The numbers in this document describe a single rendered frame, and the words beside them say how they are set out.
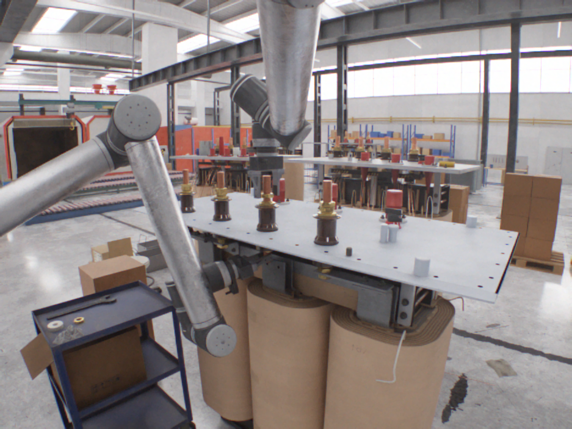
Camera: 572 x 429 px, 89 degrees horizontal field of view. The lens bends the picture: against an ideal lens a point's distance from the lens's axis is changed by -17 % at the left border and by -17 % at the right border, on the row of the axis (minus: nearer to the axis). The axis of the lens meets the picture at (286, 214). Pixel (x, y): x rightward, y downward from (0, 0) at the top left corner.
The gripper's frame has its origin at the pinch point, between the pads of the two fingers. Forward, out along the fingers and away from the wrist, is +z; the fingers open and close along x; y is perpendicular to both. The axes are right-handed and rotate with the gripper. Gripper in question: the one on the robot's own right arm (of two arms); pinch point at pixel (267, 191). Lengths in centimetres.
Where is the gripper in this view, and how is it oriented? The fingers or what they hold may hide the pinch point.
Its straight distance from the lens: 130.4
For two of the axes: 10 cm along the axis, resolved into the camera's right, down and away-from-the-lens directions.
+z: 0.0, 9.8, 2.0
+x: 6.9, -1.5, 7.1
